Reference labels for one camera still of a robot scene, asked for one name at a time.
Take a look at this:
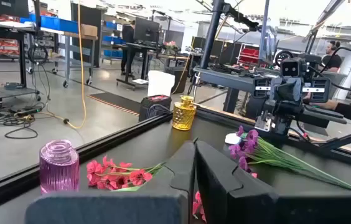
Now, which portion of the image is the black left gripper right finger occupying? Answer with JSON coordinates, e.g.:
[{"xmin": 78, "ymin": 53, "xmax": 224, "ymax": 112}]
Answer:
[{"xmin": 195, "ymin": 139, "xmax": 351, "ymax": 224}]

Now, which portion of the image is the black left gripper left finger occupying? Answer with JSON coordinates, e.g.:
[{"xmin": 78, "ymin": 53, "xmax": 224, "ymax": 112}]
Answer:
[{"xmin": 25, "ymin": 140, "xmax": 197, "ymax": 224}]

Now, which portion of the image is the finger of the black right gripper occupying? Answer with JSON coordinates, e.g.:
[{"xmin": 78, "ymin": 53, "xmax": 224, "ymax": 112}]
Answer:
[
  {"xmin": 287, "ymin": 77, "xmax": 304, "ymax": 103},
  {"xmin": 270, "ymin": 77, "xmax": 288, "ymax": 104}
]

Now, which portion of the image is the red artificial flower bunch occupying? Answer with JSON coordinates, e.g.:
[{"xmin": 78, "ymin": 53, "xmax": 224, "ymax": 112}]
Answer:
[
  {"xmin": 192, "ymin": 190, "xmax": 208, "ymax": 223},
  {"xmin": 86, "ymin": 155, "xmax": 167, "ymax": 192}
]

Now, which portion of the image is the purple artificial flower bunch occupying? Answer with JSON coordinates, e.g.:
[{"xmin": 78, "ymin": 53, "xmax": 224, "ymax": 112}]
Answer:
[{"xmin": 228, "ymin": 125, "xmax": 351, "ymax": 192}]

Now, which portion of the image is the white artificial tulip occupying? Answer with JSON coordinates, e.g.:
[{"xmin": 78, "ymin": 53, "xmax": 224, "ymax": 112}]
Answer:
[{"xmin": 224, "ymin": 133, "xmax": 242, "ymax": 146}]

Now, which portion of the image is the pink ribbed glass vase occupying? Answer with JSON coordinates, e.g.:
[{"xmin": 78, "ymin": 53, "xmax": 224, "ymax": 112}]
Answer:
[{"xmin": 39, "ymin": 139, "xmax": 80, "ymax": 195}]

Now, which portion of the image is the yellow dimpled glass vase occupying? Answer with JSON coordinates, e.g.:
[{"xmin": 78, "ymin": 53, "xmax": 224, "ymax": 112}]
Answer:
[{"xmin": 171, "ymin": 95, "xmax": 197, "ymax": 131}]

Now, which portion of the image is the person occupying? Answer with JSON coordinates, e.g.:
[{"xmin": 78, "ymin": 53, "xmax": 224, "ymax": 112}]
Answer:
[
  {"xmin": 120, "ymin": 20, "xmax": 136, "ymax": 77},
  {"xmin": 317, "ymin": 40, "xmax": 344, "ymax": 74}
]

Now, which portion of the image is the red bin rack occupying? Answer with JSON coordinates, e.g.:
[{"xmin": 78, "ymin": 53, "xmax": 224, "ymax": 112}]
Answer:
[{"xmin": 236, "ymin": 43, "xmax": 261, "ymax": 65}]

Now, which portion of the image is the grey side desk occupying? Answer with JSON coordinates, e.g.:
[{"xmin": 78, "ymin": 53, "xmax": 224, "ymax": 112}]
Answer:
[{"xmin": 193, "ymin": 65, "xmax": 349, "ymax": 114}]

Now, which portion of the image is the black work mat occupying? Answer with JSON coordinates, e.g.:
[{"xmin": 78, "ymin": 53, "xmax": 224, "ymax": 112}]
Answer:
[{"xmin": 0, "ymin": 105, "xmax": 351, "ymax": 217}]

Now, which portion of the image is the black round rig pole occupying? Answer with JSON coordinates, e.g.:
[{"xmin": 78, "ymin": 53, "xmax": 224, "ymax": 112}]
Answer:
[{"xmin": 199, "ymin": 0, "xmax": 226, "ymax": 70}]

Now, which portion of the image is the black floor mat striped edge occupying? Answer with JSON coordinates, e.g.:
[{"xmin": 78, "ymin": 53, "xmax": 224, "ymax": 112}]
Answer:
[{"xmin": 87, "ymin": 91, "xmax": 142, "ymax": 118}]

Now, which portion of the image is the black box with red top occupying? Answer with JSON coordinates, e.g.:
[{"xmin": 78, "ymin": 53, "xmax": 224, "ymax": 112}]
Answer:
[{"xmin": 138, "ymin": 94, "xmax": 173, "ymax": 123}]

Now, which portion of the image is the distant pink flower bunch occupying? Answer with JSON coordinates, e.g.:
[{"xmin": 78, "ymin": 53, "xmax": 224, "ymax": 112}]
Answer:
[{"xmin": 162, "ymin": 40, "xmax": 179, "ymax": 55}]

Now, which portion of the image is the black power strip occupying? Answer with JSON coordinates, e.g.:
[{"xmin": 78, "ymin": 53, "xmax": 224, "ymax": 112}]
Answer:
[{"xmin": 9, "ymin": 105, "xmax": 44, "ymax": 118}]

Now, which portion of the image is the black standing desk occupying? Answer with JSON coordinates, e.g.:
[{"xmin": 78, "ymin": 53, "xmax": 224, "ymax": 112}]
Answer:
[{"xmin": 113, "ymin": 42, "xmax": 161, "ymax": 91}]

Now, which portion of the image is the black computer monitor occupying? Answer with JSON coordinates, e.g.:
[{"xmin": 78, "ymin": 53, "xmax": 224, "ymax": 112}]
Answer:
[{"xmin": 133, "ymin": 17, "xmax": 161, "ymax": 44}]

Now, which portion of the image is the grey wheeled workbench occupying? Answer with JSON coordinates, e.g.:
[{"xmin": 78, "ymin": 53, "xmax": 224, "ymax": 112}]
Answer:
[{"xmin": 40, "ymin": 29, "xmax": 99, "ymax": 88}]

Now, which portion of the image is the brown cardboard box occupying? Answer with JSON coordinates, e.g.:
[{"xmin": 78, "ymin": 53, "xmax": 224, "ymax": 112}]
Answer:
[{"xmin": 80, "ymin": 24, "xmax": 99, "ymax": 38}]

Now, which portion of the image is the blue plastic bin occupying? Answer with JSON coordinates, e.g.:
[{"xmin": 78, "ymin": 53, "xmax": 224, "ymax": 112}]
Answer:
[
  {"xmin": 58, "ymin": 18, "xmax": 80, "ymax": 34},
  {"xmin": 40, "ymin": 15, "xmax": 60, "ymax": 31}
]

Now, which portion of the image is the black tall cabinet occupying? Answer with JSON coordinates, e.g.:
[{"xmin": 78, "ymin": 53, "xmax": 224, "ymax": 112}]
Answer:
[{"xmin": 70, "ymin": 2, "xmax": 103, "ymax": 68}]

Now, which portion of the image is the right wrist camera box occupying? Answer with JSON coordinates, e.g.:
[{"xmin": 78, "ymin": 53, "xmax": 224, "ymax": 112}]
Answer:
[{"xmin": 280, "ymin": 57, "xmax": 307, "ymax": 78}]

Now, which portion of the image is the black diagonal frame strut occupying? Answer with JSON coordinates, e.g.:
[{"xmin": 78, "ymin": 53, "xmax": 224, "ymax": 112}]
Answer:
[{"xmin": 318, "ymin": 125, "xmax": 351, "ymax": 152}]

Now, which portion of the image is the coiled black cable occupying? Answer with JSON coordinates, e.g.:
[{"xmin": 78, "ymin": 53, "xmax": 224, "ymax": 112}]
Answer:
[{"xmin": 208, "ymin": 63, "xmax": 248, "ymax": 76}]

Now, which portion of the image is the yellow hanging cable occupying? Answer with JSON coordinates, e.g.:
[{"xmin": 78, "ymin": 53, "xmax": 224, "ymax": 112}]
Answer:
[{"xmin": 46, "ymin": 0, "xmax": 88, "ymax": 130}]

